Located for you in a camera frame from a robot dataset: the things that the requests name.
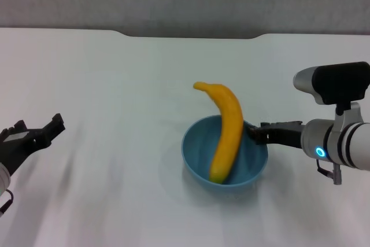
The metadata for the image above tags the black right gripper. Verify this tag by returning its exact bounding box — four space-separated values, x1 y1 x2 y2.
246 120 304 148

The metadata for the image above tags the arm cable plug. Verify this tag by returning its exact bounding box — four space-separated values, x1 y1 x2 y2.
0 189 14 216
317 163 342 186

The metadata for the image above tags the blue plastic bowl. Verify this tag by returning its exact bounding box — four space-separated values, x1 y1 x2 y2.
181 115 269 193

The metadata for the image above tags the right arm cable plug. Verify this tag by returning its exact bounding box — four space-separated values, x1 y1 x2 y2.
317 163 342 186

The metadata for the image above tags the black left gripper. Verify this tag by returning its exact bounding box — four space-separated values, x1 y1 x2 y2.
0 113 66 177

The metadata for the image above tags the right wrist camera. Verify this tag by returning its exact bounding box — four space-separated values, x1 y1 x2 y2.
293 61 370 123

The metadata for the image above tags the yellow banana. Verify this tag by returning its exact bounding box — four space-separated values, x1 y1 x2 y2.
193 81 244 185

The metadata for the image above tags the left arm cable plug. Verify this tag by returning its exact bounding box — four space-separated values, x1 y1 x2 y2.
0 189 14 216

